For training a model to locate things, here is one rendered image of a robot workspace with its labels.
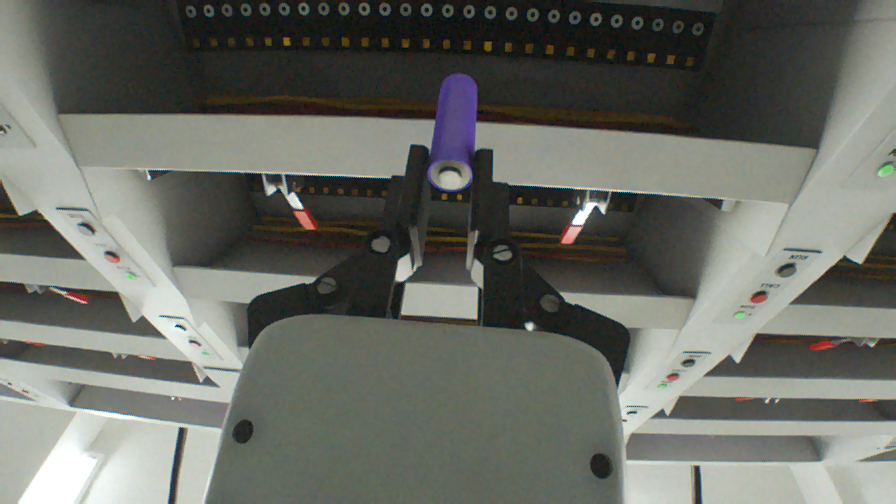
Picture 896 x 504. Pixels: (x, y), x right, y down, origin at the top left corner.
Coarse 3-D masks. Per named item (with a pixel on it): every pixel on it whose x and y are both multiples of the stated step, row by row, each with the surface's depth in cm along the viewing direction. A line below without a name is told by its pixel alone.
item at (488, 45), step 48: (192, 0) 34; (240, 0) 34; (288, 0) 34; (336, 0) 34; (384, 0) 34; (432, 0) 33; (480, 0) 33; (528, 0) 33; (192, 48) 36; (240, 48) 36; (288, 48) 36; (336, 48) 36; (384, 48) 36; (432, 48) 35; (480, 48) 35; (528, 48) 35; (576, 48) 35; (624, 48) 34; (672, 48) 34
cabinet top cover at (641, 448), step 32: (128, 416) 89; (160, 416) 89; (192, 416) 90; (224, 416) 90; (640, 448) 87; (672, 448) 87; (704, 448) 86; (736, 448) 86; (768, 448) 86; (800, 448) 86
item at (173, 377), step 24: (0, 360) 71; (24, 360) 71; (48, 360) 76; (72, 360) 76; (96, 360) 77; (120, 360) 78; (144, 360) 78; (168, 360) 79; (96, 384) 72; (120, 384) 71; (144, 384) 71; (168, 384) 70; (192, 384) 70; (216, 384) 74
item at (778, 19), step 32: (96, 0) 29; (128, 0) 32; (576, 0) 33; (608, 0) 32; (640, 0) 32; (672, 0) 32; (704, 0) 31; (768, 0) 29; (800, 0) 26; (832, 0) 23; (864, 0) 21
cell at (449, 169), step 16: (448, 80) 17; (464, 80) 17; (448, 96) 16; (464, 96) 16; (448, 112) 15; (464, 112) 15; (448, 128) 14; (464, 128) 15; (432, 144) 15; (448, 144) 14; (464, 144) 14; (432, 160) 14; (448, 160) 13; (464, 160) 13; (432, 176) 14; (448, 176) 14; (464, 176) 14
